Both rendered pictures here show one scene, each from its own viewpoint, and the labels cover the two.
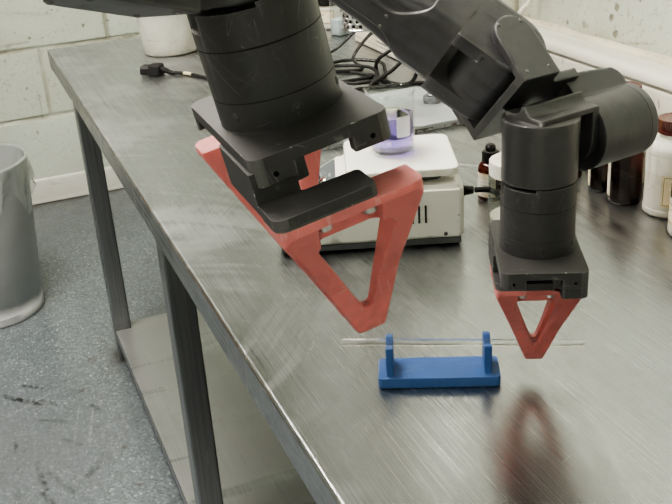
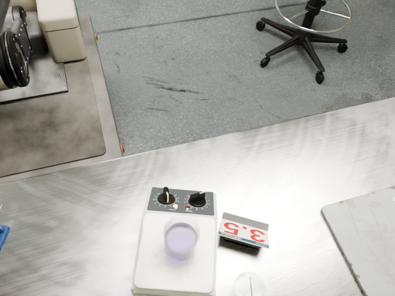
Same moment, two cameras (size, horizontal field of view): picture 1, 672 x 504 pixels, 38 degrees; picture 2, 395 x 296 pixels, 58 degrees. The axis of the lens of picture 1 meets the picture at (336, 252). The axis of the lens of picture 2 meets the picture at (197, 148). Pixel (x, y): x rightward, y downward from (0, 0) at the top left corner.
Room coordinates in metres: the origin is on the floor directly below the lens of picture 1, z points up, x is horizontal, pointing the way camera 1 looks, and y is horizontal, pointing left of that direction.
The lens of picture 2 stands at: (1.03, -0.24, 1.39)
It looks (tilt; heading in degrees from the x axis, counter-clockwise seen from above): 57 degrees down; 87
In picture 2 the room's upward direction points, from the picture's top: 7 degrees clockwise
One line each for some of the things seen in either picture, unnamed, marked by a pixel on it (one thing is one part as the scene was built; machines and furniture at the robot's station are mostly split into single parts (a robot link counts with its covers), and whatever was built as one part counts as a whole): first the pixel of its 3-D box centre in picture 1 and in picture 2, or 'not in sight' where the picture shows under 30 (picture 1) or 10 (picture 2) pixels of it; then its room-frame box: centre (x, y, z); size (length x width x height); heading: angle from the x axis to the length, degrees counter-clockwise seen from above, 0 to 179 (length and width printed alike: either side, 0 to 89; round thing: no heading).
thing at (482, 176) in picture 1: (490, 170); not in sight; (1.09, -0.19, 0.78); 0.03 x 0.03 x 0.07
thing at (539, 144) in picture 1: (545, 145); not in sight; (0.70, -0.16, 0.95); 0.07 x 0.06 x 0.07; 122
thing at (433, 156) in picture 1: (398, 156); (176, 251); (1.02, -0.08, 0.83); 0.12 x 0.12 x 0.01; 89
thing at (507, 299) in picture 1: (533, 299); not in sight; (0.70, -0.16, 0.82); 0.07 x 0.07 x 0.09; 85
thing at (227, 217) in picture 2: not in sight; (244, 229); (1.14, -0.01, 0.77); 0.09 x 0.06 x 0.04; 168
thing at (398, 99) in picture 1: (389, 119); (182, 237); (1.03, -0.07, 0.87); 0.06 x 0.05 x 0.08; 56
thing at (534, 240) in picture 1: (537, 222); not in sight; (0.69, -0.16, 0.89); 0.10 x 0.07 x 0.07; 175
